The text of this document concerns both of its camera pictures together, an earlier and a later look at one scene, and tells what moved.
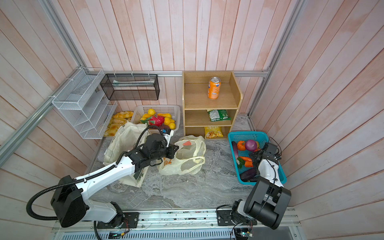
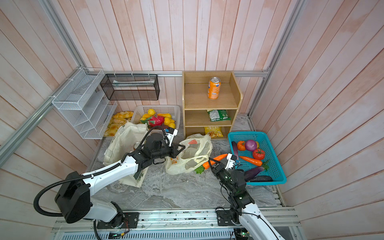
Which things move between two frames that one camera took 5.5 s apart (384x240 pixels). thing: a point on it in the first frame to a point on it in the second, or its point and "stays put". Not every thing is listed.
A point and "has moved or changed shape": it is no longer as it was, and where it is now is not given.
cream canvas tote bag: (122, 137) stays put
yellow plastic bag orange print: (189, 159) has moved or changed shape
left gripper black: (172, 150) stays put
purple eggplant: (247, 175) stays put
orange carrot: (248, 164) to (206, 165)
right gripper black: (257, 154) to (218, 169)
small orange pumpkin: (241, 145) stays put
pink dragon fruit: (154, 120) stays put
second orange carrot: (246, 158) stays put
